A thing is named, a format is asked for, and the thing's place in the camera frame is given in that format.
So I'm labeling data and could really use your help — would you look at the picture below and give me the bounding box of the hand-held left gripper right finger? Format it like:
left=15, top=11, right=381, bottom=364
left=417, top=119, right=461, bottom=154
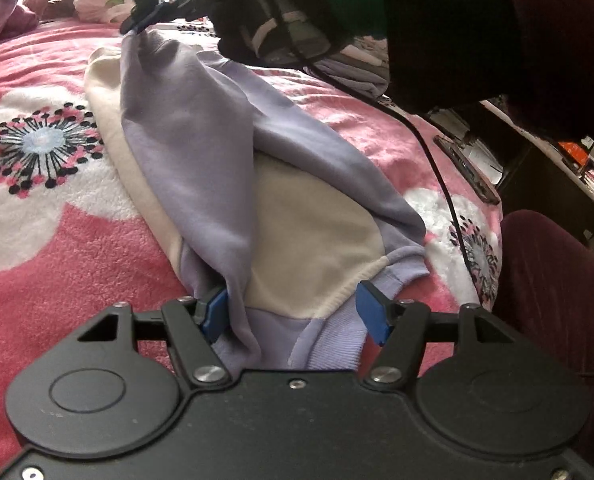
left=356, top=281, right=518, bottom=392

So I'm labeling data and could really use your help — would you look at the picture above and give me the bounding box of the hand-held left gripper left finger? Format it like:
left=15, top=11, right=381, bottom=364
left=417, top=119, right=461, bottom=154
left=77, top=287, right=234, bottom=390

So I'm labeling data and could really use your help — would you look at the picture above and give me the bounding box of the cream and lavender sweatshirt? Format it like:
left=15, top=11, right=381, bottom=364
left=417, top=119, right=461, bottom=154
left=84, top=29, right=430, bottom=372

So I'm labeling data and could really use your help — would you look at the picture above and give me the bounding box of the stack of dark folded clothes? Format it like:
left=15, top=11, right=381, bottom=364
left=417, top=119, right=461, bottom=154
left=311, top=34, right=392, bottom=102

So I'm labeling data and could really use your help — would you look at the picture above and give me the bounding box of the white plastic bag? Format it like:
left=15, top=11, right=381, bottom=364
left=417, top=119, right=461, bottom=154
left=73, top=0, right=136, bottom=24

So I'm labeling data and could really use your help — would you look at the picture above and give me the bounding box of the dark maroon cloth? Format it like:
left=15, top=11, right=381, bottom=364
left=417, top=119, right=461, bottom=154
left=26, top=0, right=80, bottom=20

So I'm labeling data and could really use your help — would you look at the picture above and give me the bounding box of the pink floral blanket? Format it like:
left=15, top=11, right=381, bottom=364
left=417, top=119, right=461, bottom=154
left=0, top=16, right=502, bottom=461

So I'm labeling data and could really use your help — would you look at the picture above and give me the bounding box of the dark flat bar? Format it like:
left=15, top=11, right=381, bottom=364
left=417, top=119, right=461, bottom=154
left=433, top=135, right=502, bottom=206

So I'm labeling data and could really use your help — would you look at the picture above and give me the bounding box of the cluttered desk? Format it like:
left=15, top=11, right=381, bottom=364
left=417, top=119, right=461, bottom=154
left=427, top=92, right=594, bottom=261

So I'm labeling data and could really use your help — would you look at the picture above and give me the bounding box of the black cable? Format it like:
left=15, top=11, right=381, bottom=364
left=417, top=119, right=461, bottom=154
left=272, top=0, right=485, bottom=306

